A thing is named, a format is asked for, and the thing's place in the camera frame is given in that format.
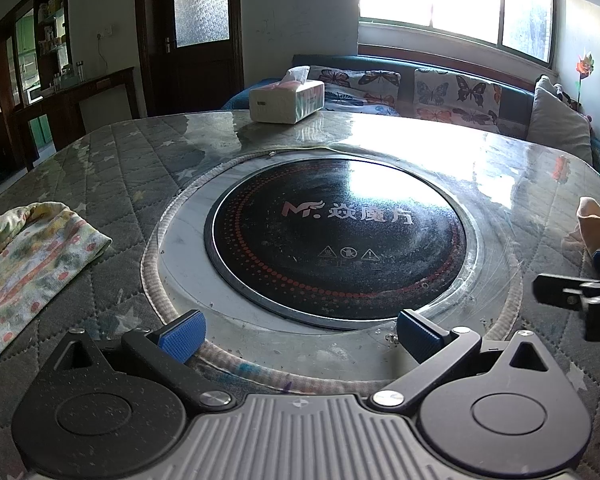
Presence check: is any blue sofa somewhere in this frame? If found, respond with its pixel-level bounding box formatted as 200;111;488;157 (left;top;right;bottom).
222;54;600;176

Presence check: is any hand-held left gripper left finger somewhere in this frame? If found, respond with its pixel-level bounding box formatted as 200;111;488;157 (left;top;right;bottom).
37;309;236;409

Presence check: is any cream sweater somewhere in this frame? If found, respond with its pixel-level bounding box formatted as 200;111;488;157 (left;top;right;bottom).
565;196;600;261

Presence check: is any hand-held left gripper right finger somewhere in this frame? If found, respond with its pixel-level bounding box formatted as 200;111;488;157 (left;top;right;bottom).
370;309;566;409

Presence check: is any dark wooden sideboard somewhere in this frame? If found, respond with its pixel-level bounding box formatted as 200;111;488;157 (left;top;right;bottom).
9;66;140;171

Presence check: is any white pillow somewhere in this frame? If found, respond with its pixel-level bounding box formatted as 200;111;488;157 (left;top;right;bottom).
534;75;565;95

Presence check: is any black round induction cooktop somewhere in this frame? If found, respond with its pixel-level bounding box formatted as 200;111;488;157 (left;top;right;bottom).
203;158;478;331

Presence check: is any dark wooden door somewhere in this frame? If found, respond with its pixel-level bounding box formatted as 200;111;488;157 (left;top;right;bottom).
134;0;245;118

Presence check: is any window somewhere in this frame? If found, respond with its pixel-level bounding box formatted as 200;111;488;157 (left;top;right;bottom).
358;0;557;67

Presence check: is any floral printed garment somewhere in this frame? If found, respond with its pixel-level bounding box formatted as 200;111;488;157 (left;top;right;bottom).
0;192;113;373

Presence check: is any grey pillow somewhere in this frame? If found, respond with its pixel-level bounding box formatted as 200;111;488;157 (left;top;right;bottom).
526;85;594;167

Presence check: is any colourful pinwheel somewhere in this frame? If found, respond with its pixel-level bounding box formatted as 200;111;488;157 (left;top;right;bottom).
574;51;596;106

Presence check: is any butterfly print cushion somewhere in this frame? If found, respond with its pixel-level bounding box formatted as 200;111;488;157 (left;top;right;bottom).
413;67;504;127
307;66;402;117

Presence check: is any dark wooden cabinet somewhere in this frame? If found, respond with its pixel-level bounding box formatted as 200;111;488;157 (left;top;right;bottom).
0;0;75;166

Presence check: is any white tissue box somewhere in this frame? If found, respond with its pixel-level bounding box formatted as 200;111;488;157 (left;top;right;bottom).
249;66;326;125

